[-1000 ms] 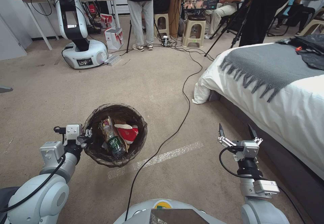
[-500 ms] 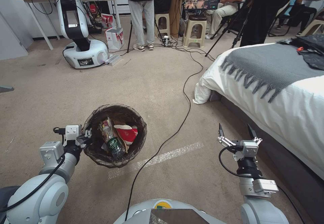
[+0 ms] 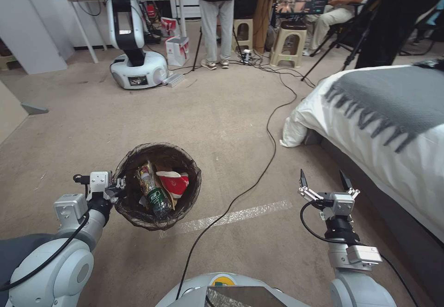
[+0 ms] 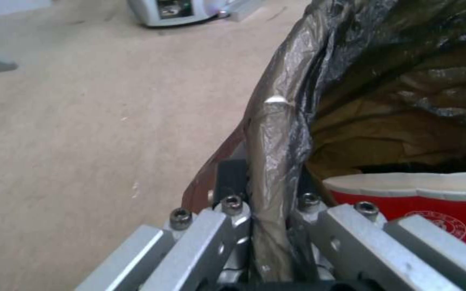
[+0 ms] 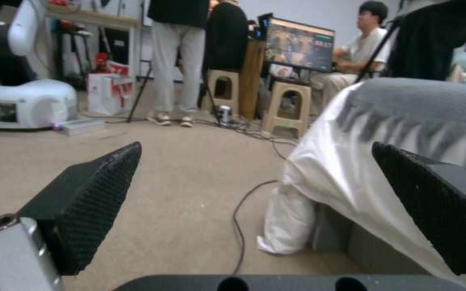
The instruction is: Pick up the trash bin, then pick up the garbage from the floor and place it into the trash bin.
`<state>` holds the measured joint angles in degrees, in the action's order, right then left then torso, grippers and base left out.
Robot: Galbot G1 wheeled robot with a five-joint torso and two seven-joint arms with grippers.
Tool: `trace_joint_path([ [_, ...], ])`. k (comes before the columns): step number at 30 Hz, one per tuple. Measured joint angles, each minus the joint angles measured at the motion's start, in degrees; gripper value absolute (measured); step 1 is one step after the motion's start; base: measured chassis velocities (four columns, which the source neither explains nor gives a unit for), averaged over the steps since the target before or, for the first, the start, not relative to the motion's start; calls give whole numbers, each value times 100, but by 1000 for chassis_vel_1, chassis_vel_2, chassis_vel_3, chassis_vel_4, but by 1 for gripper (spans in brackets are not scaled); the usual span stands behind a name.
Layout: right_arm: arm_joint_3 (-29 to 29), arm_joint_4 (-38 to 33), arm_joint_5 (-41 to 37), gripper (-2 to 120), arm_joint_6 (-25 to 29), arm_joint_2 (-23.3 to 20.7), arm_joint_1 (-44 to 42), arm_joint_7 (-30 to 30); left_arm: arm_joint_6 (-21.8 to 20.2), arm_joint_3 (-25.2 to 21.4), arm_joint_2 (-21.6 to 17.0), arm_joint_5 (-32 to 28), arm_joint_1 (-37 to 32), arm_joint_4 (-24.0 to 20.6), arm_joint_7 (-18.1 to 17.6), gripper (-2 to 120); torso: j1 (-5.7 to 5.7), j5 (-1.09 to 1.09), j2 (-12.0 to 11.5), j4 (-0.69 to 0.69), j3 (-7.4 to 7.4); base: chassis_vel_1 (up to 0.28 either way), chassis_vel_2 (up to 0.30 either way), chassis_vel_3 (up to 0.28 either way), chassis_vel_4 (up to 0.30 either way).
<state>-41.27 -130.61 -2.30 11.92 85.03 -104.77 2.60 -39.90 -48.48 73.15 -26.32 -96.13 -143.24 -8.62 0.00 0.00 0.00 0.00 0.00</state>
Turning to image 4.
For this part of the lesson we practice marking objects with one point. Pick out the dark thin plastic bin liner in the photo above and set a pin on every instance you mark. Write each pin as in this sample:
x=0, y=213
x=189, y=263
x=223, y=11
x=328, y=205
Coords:
x=378, y=75

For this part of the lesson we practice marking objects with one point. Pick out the red and white paper cup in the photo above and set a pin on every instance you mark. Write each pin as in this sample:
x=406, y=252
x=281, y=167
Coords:
x=419, y=197

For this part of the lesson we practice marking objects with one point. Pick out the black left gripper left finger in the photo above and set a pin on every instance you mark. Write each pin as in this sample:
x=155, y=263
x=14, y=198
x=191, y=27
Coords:
x=200, y=242

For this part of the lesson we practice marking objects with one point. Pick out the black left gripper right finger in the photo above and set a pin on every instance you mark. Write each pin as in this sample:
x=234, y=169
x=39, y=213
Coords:
x=362, y=242

